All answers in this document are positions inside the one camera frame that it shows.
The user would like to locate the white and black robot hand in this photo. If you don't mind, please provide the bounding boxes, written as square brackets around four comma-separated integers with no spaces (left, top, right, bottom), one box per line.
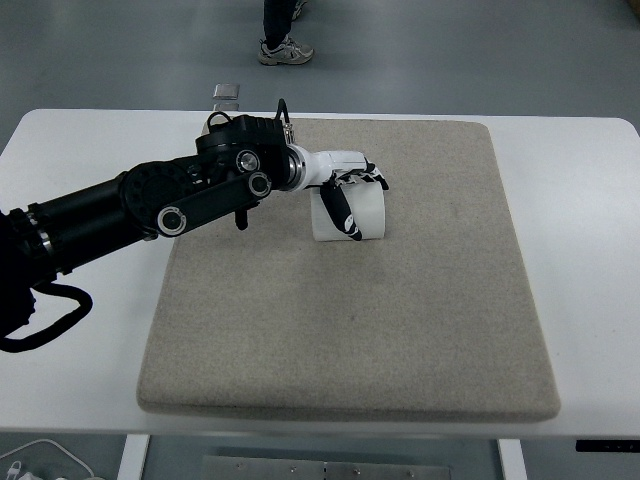
[291,146,389,241]

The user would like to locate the white ribbed cup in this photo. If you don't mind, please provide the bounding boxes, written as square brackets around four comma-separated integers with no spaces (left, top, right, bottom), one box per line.
[310,182,385,242]

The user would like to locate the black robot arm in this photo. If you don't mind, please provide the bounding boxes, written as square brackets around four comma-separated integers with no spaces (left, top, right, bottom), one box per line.
[1,101,295,327]

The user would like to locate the silver floor socket plate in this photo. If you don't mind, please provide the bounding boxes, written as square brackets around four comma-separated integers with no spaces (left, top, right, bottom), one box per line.
[213,83,240,100]

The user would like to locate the person's leg with sneaker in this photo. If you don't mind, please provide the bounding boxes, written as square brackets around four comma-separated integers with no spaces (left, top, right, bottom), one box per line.
[258,0,314,66]

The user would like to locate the beige felt mat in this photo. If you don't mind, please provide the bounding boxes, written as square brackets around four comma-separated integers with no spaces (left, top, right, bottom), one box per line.
[137,119,561,423]

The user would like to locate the white left table leg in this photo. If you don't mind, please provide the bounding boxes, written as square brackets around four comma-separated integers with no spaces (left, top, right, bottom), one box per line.
[116,434,150,480]

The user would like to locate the white table leg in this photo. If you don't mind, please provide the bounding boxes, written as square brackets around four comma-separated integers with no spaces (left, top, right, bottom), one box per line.
[497,439,528,480]
[116,434,150,480]

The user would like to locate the white right table leg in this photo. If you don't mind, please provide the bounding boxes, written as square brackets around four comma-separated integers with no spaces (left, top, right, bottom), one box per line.
[497,439,528,480]

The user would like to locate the black desk control panel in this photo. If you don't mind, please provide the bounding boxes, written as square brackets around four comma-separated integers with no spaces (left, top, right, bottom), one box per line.
[575,439,640,453]

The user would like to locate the black sleeved arm cable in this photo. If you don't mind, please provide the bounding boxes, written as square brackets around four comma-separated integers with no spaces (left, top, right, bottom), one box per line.
[0,282,95,354]

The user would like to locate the white cable on floor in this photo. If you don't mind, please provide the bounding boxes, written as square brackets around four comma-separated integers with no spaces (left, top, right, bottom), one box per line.
[0,438,99,480]

